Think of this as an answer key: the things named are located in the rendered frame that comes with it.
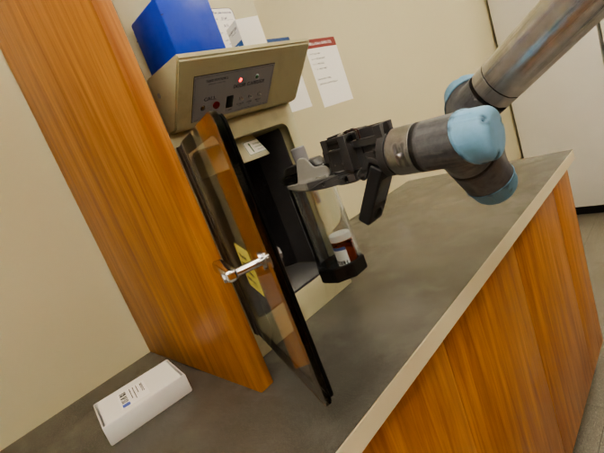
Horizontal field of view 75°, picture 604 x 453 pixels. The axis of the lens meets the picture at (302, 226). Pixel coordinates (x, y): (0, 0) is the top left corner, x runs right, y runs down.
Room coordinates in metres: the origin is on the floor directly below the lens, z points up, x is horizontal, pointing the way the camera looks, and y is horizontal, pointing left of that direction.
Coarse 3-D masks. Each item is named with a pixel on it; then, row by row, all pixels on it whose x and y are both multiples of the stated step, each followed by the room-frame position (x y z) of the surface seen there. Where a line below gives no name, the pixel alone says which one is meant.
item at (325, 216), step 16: (288, 176) 0.74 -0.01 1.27; (320, 176) 0.73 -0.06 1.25; (304, 192) 0.73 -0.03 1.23; (320, 192) 0.73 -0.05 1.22; (336, 192) 0.75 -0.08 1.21; (304, 208) 0.74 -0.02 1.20; (320, 208) 0.73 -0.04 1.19; (336, 208) 0.74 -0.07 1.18; (320, 224) 0.73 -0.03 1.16; (336, 224) 0.73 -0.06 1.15; (320, 240) 0.73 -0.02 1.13; (336, 240) 0.73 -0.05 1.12; (352, 240) 0.74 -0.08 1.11; (320, 256) 0.74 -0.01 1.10; (336, 256) 0.73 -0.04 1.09; (352, 256) 0.73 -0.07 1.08
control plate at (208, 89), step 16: (272, 64) 0.82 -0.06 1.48; (208, 80) 0.72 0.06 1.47; (224, 80) 0.75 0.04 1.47; (256, 80) 0.81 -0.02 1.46; (192, 96) 0.72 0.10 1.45; (208, 96) 0.74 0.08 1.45; (224, 96) 0.77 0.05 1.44; (256, 96) 0.83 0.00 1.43; (192, 112) 0.73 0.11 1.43; (224, 112) 0.79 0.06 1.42
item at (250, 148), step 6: (240, 138) 0.89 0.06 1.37; (246, 138) 0.90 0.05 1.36; (252, 138) 0.91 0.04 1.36; (240, 144) 0.88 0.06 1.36; (246, 144) 0.88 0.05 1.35; (252, 144) 0.89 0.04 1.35; (258, 144) 0.91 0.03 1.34; (240, 150) 0.87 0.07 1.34; (246, 150) 0.87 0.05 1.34; (252, 150) 0.88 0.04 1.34; (258, 150) 0.89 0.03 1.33; (264, 150) 0.91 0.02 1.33; (246, 156) 0.87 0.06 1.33; (252, 156) 0.87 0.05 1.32; (258, 156) 0.88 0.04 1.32; (246, 162) 0.86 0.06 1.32
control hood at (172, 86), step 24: (240, 48) 0.75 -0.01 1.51; (264, 48) 0.79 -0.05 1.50; (288, 48) 0.83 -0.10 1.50; (168, 72) 0.69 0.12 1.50; (192, 72) 0.69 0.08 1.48; (216, 72) 0.73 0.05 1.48; (288, 72) 0.87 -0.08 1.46; (168, 96) 0.71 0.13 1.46; (288, 96) 0.91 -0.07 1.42; (168, 120) 0.73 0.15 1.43
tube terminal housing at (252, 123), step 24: (120, 0) 0.76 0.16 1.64; (144, 0) 0.78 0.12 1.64; (216, 0) 0.89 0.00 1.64; (240, 0) 0.93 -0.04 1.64; (144, 72) 0.75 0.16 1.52; (240, 120) 0.86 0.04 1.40; (264, 120) 0.90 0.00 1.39; (288, 120) 0.94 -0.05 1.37; (288, 144) 0.96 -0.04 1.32; (312, 288) 0.87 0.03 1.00; (336, 288) 0.92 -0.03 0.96; (312, 312) 0.85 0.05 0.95
